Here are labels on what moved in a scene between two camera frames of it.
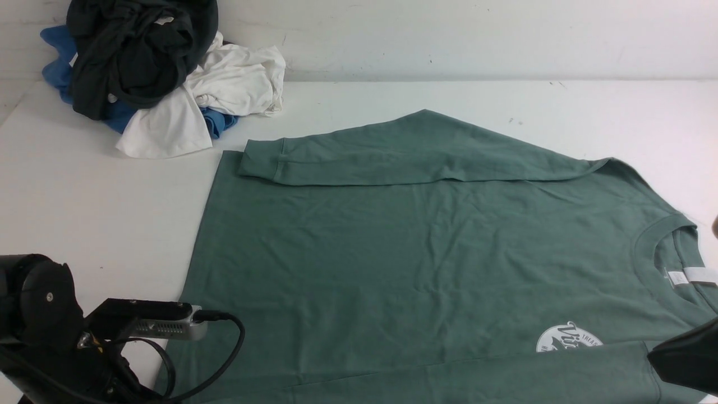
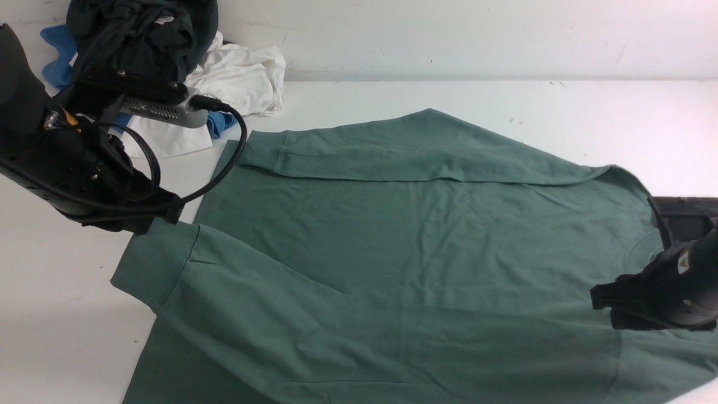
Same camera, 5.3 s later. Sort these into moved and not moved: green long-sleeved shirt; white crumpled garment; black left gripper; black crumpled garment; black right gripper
Moved: black right gripper; black left gripper; green long-sleeved shirt
Not moved: black crumpled garment; white crumpled garment
